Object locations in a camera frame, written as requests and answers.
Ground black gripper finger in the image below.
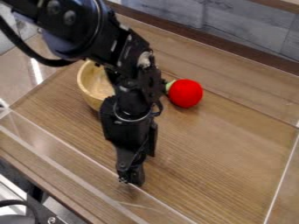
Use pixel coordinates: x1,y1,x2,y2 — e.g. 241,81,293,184
147,122,158,157
128,164,146,186

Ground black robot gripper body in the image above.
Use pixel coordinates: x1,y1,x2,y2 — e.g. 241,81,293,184
99,96,155,183

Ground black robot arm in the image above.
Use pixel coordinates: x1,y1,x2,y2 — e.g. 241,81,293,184
0,0,166,186

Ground light wooden bowl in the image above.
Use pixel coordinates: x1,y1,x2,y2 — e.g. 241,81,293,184
78,60,115,111

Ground red toy strawberry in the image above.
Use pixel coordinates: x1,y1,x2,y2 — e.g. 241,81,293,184
166,79,203,109

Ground black metal table bracket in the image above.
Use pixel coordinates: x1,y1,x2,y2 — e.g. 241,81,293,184
26,185,68,224

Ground black cable under table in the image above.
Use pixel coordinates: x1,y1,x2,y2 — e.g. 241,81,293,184
0,199,34,224

